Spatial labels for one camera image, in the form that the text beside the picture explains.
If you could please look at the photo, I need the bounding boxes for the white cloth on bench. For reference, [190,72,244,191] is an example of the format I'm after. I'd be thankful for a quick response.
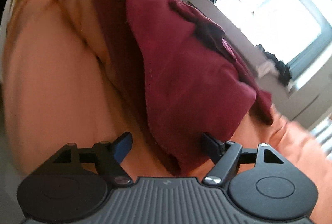
[255,61,274,79]

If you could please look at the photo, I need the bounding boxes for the dark red garment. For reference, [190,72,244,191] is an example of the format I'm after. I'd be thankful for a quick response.
[92,0,273,176]

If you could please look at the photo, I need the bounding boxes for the white radiator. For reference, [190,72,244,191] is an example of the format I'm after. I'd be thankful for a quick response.
[311,117,332,160]

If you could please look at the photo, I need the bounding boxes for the grey window bench cabinet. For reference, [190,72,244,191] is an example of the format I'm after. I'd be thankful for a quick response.
[184,0,331,129]

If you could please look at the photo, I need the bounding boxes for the dark clothes pile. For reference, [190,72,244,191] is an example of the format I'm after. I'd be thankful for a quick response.
[256,44,292,86]

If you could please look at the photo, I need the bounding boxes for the orange duvet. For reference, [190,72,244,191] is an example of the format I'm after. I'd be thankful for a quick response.
[2,0,331,223]

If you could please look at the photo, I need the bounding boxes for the window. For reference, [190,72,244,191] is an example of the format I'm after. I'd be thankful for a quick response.
[212,0,331,87]

